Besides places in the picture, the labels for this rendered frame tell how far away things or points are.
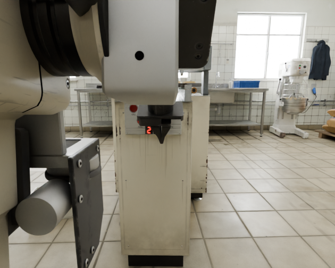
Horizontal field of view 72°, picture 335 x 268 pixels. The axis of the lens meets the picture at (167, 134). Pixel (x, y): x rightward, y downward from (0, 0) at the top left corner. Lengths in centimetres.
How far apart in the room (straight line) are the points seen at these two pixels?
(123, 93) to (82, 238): 22
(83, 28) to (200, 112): 156
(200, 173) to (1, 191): 163
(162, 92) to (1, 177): 18
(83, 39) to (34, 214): 19
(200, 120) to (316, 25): 451
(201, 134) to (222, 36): 357
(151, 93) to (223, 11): 507
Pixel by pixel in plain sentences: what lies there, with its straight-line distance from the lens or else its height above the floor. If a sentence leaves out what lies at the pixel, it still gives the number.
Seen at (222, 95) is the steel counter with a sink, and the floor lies 76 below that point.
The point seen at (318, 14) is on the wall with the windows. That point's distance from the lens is 597.
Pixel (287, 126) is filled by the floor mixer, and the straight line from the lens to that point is 504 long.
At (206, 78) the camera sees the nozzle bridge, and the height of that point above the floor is 96.
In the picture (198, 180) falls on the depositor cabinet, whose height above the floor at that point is 19.
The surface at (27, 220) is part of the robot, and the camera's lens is 29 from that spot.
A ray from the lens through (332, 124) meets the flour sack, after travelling 474.
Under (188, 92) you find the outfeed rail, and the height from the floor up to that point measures 88.
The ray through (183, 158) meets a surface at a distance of 104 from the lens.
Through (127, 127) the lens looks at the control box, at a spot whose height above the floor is 73.
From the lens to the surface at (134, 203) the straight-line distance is 114.
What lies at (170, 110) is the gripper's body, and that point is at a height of 85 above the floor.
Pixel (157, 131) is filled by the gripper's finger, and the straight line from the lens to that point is 53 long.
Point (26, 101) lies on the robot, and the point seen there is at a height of 89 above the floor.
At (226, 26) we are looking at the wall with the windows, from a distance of 516.
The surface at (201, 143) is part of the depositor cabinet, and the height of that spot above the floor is 48.
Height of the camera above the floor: 90
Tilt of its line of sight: 11 degrees down
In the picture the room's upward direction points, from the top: straight up
